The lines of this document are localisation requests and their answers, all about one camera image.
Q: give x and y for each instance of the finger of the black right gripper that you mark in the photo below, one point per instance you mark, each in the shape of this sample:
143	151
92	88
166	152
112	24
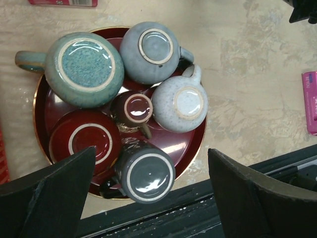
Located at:
302	10

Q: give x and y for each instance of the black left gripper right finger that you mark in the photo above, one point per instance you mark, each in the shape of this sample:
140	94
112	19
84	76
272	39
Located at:
253	205

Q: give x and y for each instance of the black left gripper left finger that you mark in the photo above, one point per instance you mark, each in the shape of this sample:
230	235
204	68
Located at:
47	203

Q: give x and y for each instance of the red floral mug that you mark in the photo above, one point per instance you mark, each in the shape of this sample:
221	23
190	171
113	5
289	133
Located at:
80	129

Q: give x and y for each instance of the dark grey mug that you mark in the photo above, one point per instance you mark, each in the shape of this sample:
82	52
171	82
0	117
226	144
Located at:
145	173

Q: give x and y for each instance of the white speckled mug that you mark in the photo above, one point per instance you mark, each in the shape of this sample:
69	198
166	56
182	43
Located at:
181	103

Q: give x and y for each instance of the teal glazed mug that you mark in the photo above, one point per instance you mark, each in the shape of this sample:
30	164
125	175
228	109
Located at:
82	68

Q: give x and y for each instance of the grey-blue round mug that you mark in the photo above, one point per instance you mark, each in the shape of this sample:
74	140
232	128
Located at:
151	53

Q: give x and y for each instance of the red plastic basket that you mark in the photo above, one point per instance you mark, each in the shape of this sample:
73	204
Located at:
4	172

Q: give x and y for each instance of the pink flat box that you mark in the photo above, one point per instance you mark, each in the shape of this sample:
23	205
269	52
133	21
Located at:
309	81

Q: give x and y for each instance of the small brown espresso cup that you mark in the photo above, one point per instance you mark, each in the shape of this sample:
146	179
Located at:
131	110

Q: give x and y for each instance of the orange pink sponge box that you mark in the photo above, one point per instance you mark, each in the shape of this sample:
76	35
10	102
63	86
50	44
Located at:
83	3

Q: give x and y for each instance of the black table front rail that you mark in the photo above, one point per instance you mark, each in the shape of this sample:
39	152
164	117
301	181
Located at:
188	212

